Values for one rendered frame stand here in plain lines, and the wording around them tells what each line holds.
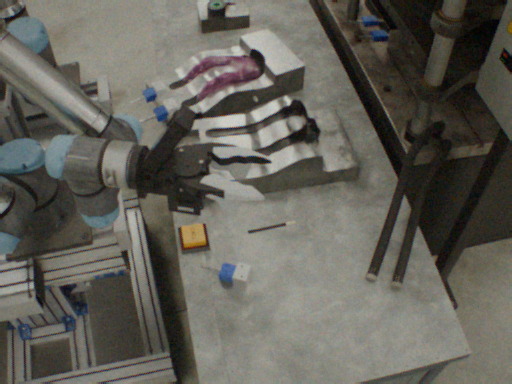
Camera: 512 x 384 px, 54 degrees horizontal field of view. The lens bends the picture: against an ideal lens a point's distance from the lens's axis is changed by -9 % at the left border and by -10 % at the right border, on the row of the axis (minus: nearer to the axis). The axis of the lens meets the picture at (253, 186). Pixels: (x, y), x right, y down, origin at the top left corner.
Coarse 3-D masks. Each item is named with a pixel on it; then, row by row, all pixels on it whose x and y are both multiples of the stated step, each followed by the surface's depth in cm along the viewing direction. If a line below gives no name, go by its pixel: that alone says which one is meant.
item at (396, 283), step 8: (416, 200) 151; (416, 208) 150; (416, 216) 148; (408, 224) 148; (416, 224) 148; (408, 232) 146; (408, 240) 145; (408, 248) 144; (400, 256) 143; (408, 256) 143; (400, 264) 142; (400, 272) 140; (392, 280) 141; (400, 280) 139; (400, 288) 139
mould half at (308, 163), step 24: (288, 96) 169; (216, 120) 169; (240, 120) 170; (288, 120) 163; (336, 120) 173; (192, 144) 162; (240, 144) 163; (264, 144) 162; (312, 144) 156; (336, 144) 166; (264, 168) 157; (288, 168) 155; (312, 168) 157; (336, 168) 160; (264, 192) 161
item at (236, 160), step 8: (216, 152) 83; (224, 152) 83; (232, 152) 83; (240, 152) 83; (248, 152) 83; (256, 152) 83; (216, 160) 83; (224, 160) 83; (232, 160) 83; (240, 160) 83; (248, 160) 83; (256, 160) 83; (264, 160) 83; (272, 160) 84; (216, 168) 85; (224, 168) 85; (232, 168) 86; (240, 168) 86; (248, 168) 86; (232, 176) 87; (240, 176) 87
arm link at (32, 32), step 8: (16, 24) 141; (24, 24) 141; (32, 24) 141; (40, 24) 141; (16, 32) 139; (24, 32) 139; (32, 32) 139; (40, 32) 140; (24, 40) 138; (32, 40) 138; (40, 40) 140; (48, 40) 143; (32, 48) 139; (40, 48) 141; (48, 48) 144; (40, 56) 143; (48, 56) 145
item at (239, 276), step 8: (224, 264) 142; (232, 264) 142; (240, 264) 140; (224, 272) 140; (232, 272) 140; (240, 272) 139; (248, 272) 139; (224, 280) 141; (232, 280) 140; (240, 280) 138; (248, 280) 141; (240, 288) 141
